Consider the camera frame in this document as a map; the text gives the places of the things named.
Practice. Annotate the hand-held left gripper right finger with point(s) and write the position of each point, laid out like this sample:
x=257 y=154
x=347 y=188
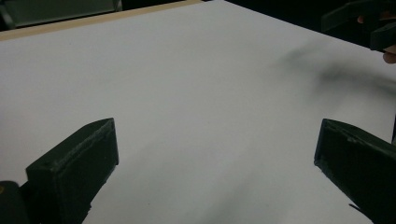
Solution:
x=358 y=165

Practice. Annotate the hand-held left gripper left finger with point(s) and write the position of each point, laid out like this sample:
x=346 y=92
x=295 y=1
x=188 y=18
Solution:
x=74 y=168

